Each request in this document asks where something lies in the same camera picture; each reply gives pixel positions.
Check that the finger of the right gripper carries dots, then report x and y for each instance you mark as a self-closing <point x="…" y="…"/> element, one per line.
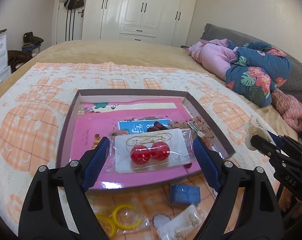
<point x="278" y="139"/>
<point x="269" y="149"/>

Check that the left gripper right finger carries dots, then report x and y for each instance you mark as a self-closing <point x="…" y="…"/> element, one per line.
<point x="259" y="216"/>

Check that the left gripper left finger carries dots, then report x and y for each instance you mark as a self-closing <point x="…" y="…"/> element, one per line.
<point x="42" y="215"/>

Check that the white claw hair clip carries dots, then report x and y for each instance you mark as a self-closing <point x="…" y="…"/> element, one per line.
<point x="254" y="127"/>

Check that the yellow rings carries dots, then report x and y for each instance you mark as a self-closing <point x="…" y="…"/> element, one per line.
<point x="121" y="221"/>

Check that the blue small box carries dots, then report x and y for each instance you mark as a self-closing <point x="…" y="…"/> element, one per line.
<point x="184" y="195"/>

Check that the sheer red-dotted bow clip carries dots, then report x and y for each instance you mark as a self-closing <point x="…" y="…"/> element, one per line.
<point x="197" y="125"/>

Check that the red ball earrings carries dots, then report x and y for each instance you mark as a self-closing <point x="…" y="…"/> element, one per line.
<point x="150" y="152"/>

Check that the dark maroon hair clip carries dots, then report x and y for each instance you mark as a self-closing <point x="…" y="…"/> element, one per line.
<point x="157" y="127"/>

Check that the pink fluffy hair clip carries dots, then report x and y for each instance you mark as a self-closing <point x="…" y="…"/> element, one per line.
<point x="117" y="132"/>

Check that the right hand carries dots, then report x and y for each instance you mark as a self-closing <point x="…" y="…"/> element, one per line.
<point x="286" y="200"/>

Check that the pink knitted cloth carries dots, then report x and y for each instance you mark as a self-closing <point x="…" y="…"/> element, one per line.
<point x="289" y="108"/>

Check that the grey headboard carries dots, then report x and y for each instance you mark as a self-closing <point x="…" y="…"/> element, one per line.
<point x="293" y="85"/>

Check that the blue floral quilt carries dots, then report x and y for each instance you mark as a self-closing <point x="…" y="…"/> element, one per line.
<point x="259" y="68"/>

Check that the orange white fleece blanket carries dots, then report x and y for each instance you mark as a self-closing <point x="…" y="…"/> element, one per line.
<point x="33" y="110"/>

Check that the shallow brown cardboard tray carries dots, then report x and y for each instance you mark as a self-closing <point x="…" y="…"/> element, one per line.
<point x="100" y="111"/>

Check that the bed with tan cover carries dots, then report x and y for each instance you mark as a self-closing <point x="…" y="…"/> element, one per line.
<point x="136" y="54"/>

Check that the dark clothes pile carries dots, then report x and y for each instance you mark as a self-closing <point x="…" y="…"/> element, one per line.
<point x="16" y="57"/>

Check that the stool with dark clothes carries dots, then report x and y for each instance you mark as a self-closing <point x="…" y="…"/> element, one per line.
<point x="31" y="42"/>

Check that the white built-in wardrobe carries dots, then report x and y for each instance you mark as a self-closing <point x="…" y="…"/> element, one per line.
<point x="164" y="22"/>

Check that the white door with bags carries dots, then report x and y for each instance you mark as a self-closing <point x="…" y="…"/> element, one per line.
<point x="67" y="24"/>

